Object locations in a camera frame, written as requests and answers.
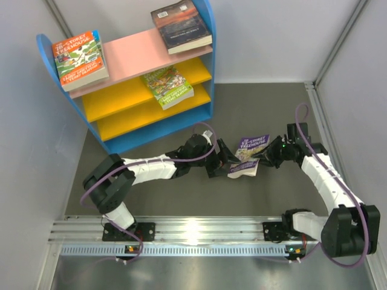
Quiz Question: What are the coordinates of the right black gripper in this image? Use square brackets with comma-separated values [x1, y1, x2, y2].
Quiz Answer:
[252, 135, 294, 169]

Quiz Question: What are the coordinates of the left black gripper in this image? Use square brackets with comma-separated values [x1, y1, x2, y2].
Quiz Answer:
[190, 138, 241, 178]

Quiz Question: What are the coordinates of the purple 52-storey treehouse book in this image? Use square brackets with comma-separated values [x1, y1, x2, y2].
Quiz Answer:
[227, 135, 270, 179]

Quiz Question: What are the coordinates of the lime 65-storey treehouse book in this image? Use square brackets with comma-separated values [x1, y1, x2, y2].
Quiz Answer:
[140, 66, 194, 111]

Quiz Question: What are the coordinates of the dark two cities book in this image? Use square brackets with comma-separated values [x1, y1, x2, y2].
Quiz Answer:
[151, 1, 212, 54]

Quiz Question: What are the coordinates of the orange 78-storey treehouse book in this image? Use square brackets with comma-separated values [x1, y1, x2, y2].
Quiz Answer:
[52, 31, 109, 92]

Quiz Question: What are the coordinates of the light blue 26-storey book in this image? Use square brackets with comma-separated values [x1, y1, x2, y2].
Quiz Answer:
[92, 30, 103, 57]

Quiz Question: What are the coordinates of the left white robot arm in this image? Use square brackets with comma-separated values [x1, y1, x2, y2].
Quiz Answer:
[80, 130, 240, 242]

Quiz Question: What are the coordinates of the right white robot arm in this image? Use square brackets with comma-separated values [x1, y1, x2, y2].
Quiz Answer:
[253, 123, 380, 258]

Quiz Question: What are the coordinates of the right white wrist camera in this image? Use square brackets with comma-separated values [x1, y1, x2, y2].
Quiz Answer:
[283, 135, 290, 144]

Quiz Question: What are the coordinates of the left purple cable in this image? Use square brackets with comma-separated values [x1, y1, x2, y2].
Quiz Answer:
[80, 121, 218, 264]

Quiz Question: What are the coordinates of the aluminium mounting rail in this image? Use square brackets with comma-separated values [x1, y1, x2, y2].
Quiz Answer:
[48, 215, 330, 246]

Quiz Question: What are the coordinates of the perforated cable tray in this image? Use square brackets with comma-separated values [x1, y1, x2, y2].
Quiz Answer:
[60, 244, 305, 257]

